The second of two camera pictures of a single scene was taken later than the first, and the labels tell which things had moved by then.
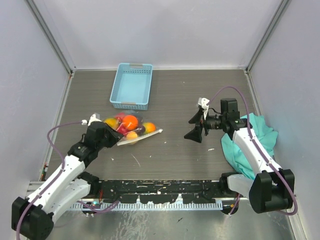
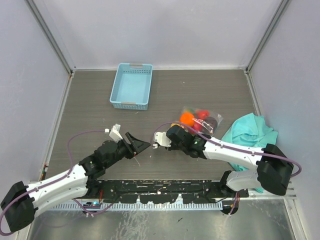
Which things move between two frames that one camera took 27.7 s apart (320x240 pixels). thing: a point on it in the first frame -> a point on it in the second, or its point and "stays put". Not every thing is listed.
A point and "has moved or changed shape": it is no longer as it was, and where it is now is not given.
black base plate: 150,191 stays put
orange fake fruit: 130,122 -> 187,118
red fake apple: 119,116 has moved or changed shape
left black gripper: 115,136 -> 136,145
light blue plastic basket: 132,88 stays put
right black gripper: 195,134 -> 173,146
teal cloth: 261,128 stays put
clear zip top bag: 129,125 -> 204,120
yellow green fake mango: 150,127 -> 189,110
